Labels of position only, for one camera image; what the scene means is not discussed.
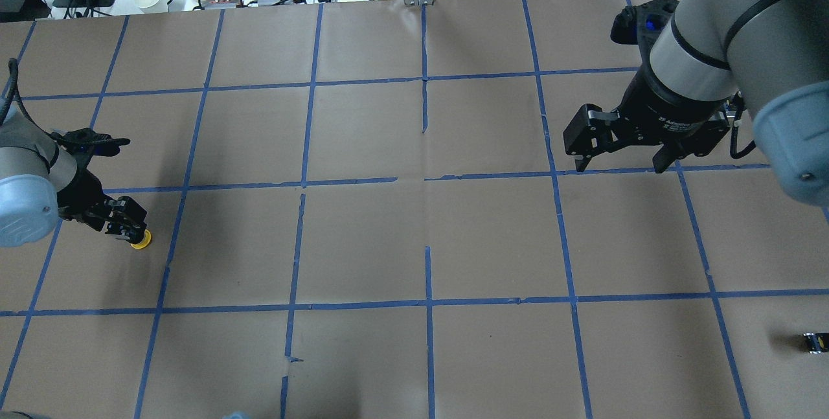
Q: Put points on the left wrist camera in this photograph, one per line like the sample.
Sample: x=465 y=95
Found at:
x=86 y=142

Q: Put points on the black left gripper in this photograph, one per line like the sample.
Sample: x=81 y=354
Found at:
x=78 y=195

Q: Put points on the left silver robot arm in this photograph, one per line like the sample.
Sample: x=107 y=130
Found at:
x=45 y=179

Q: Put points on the brown paper table cover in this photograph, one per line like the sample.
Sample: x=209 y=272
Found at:
x=364 y=210

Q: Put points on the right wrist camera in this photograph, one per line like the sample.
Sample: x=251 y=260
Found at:
x=641 y=25

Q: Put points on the small black switch block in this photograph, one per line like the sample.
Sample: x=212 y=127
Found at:
x=816 y=342

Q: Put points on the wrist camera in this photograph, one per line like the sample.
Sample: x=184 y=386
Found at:
x=86 y=142
x=641 y=25

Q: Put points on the yellow push button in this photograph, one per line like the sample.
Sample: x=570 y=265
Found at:
x=144 y=242

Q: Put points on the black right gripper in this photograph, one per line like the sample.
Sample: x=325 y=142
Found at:
x=668 y=108

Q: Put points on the white paper cup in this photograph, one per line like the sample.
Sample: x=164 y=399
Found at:
x=152 y=6

